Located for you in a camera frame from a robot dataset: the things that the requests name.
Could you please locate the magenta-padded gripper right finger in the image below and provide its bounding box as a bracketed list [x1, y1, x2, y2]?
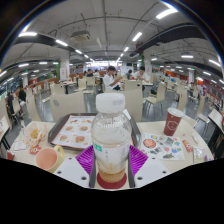
[127, 144, 173, 189]

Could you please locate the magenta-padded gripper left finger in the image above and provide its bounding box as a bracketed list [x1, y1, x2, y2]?
[53, 144, 98, 190]

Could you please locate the clear tea bottle white cap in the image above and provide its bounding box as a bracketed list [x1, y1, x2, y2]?
[90, 92, 132, 184]

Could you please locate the colourful sticker sheet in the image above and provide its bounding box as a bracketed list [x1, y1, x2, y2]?
[139, 132, 185, 162]

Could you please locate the printed tray liner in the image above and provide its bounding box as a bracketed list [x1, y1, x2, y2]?
[51, 114, 98, 149]

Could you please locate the yellow mug pink inside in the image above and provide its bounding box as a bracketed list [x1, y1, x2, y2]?
[35, 145, 65, 174]

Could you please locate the dark food tray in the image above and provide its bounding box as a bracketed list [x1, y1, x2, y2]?
[47, 112, 143, 149]

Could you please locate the white paper napkin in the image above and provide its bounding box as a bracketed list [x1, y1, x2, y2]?
[122, 108, 133, 121]

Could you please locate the red paper cup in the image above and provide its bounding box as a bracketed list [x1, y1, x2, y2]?
[163, 107, 185, 137]

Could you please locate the red sauce packet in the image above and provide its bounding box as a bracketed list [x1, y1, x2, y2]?
[29, 145, 43, 155]

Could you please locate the small red packet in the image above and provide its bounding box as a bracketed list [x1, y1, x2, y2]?
[182, 139, 194, 153]

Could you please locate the paper food wrapper bag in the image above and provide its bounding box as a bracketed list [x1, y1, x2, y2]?
[21, 121, 49, 149]

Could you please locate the beige chairs group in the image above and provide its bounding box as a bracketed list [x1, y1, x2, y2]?
[0, 74, 214, 124]

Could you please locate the clear plastic packet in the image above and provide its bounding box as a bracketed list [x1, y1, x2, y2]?
[192, 145, 209, 164]

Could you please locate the white paper receipt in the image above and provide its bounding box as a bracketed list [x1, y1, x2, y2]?
[12, 139, 28, 152]

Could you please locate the red wallet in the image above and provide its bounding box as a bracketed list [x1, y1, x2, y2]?
[5, 150, 16, 162]

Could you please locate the person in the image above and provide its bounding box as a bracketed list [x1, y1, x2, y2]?
[133, 65, 151, 83]
[17, 87, 28, 104]
[6, 91, 16, 116]
[102, 65, 122, 92]

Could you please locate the ceiling air conditioner unit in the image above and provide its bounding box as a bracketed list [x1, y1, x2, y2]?
[70, 30, 91, 43]

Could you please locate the ceiling lights group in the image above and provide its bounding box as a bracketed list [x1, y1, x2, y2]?
[0, 8, 224, 86]

